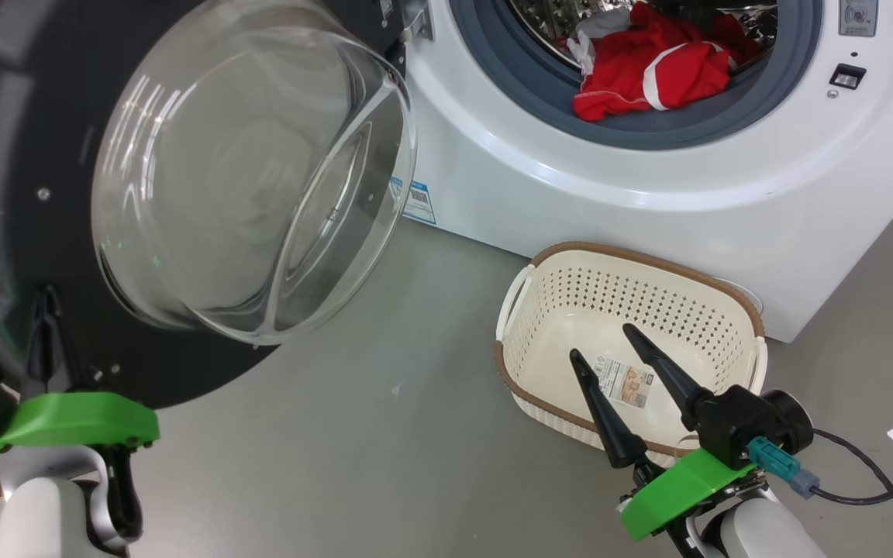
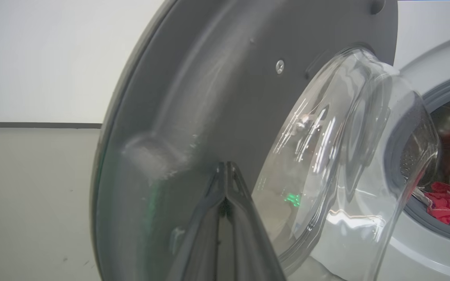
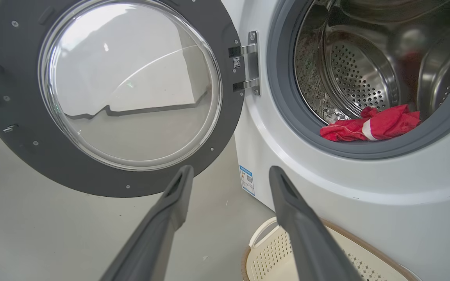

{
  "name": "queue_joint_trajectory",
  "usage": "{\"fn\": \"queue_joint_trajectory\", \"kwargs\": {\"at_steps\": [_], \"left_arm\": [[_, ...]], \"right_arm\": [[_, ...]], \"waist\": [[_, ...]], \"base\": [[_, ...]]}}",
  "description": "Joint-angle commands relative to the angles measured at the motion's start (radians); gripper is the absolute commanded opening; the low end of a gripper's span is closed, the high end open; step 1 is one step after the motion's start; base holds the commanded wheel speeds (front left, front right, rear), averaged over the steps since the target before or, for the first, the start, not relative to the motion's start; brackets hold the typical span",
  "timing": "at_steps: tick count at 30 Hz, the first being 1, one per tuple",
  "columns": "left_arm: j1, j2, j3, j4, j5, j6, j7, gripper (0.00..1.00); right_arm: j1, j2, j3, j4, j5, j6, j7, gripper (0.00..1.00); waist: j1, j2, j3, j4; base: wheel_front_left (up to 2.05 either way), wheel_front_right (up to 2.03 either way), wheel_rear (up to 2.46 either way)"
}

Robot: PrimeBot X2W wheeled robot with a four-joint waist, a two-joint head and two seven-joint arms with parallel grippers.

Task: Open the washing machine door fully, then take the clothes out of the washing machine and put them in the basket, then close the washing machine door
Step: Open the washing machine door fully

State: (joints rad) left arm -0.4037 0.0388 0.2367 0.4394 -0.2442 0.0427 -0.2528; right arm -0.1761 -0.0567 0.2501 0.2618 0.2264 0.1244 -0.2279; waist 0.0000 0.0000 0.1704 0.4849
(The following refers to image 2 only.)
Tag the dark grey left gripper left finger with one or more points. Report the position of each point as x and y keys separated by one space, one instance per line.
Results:
x=201 y=249

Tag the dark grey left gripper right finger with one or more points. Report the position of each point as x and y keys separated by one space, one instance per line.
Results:
x=252 y=249

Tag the grey washing machine door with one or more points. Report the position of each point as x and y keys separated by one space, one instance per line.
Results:
x=209 y=97

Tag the red and white garment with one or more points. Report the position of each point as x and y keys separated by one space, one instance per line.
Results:
x=447 y=203

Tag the white front-load washing machine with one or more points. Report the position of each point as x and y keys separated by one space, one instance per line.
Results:
x=436 y=47

